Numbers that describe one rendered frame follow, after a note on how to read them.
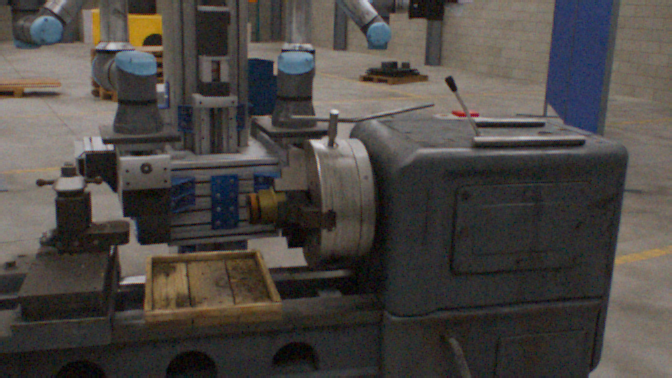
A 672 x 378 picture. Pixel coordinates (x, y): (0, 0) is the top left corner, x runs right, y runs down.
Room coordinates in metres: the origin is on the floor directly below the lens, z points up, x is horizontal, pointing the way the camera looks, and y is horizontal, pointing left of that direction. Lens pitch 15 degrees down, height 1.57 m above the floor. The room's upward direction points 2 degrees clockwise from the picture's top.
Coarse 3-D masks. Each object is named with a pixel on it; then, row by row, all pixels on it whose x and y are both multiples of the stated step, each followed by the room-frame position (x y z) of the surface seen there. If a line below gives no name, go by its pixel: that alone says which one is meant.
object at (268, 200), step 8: (256, 192) 1.65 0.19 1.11; (264, 192) 1.62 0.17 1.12; (272, 192) 1.62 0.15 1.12; (248, 200) 1.60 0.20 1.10; (256, 200) 1.61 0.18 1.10; (264, 200) 1.60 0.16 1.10; (272, 200) 1.61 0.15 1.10; (280, 200) 1.62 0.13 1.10; (248, 208) 1.65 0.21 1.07; (256, 208) 1.60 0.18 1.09; (264, 208) 1.60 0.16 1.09; (272, 208) 1.60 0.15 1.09; (248, 216) 1.64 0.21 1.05; (256, 216) 1.60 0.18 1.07; (264, 216) 1.60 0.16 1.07; (272, 216) 1.60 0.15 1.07; (264, 224) 1.61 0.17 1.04
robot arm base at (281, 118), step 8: (280, 96) 2.26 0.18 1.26; (280, 104) 2.26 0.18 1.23; (288, 104) 2.25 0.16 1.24; (296, 104) 2.24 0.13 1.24; (304, 104) 2.26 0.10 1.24; (312, 104) 2.29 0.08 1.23; (280, 112) 2.25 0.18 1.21; (288, 112) 2.24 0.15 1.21; (296, 112) 2.24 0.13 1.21; (304, 112) 2.25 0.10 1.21; (312, 112) 2.28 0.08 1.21; (272, 120) 2.27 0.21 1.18; (280, 120) 2.24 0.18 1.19; (288, 120) 2.23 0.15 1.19; (288, 128) 2.23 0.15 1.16; (296, 128) 2.23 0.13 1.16; (304, 128) 2.24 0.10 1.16
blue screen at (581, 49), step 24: (576, 0) 8.19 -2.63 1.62; (600, 0) 6.74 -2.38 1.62; (552, 24) 10.06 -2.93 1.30; (576, 24) 8.00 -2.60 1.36; (600, 24) 6.60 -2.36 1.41; (552, 48) 9.88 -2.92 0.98; (576, 48) 7.81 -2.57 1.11; (600, 48) 6.46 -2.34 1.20; (552, 72) 9.61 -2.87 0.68; (576, 72) 7.63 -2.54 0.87; (600, 72) 6.33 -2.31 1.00; (552, 96) 9.36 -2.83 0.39; (576, 96) 7.46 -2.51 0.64; (600, 96) 6.20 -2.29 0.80; (576, 120) 7.28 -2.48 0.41; (600, 120) 6.05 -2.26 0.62
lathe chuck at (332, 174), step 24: (312, 144) 1.64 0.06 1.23; (312, 168) 1.62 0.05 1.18; (336, 168) 1.57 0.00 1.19; (312, 192) 1.62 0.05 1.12; (336, 192) 1.53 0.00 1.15; (336, 216) 1.52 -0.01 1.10; (360, 216) 1.53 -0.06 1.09; (312, 240) 1.60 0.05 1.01; (336, 240) 1.53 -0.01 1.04; (312, 264) 1.60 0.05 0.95; (336, 264) 1.58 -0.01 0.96
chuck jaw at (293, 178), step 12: (288, 156) 1.71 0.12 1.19; (300, 156) 1.71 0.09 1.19; (288, 168) 1.68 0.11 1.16; (300, 168) 1.69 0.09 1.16; (276, 180) 1.66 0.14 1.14; (288, 180) 1.67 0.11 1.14; (300, 180) 1.67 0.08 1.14; (276, 192) 1.65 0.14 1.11; (288, 192) 1.67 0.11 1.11; (300, 192) 1.68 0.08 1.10
